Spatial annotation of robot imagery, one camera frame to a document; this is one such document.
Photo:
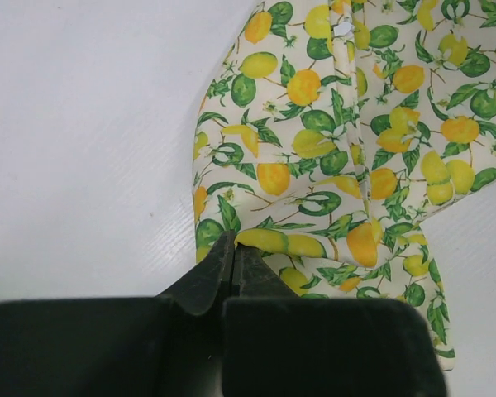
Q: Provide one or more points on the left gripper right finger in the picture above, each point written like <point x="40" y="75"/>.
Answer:
<point x="288" y="346"/>

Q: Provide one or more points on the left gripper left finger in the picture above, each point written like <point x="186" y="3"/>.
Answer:
<point x="166" y="345"/>

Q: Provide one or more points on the yellow floral skirt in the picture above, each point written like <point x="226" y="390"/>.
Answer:
<point x="334" y="128"/>

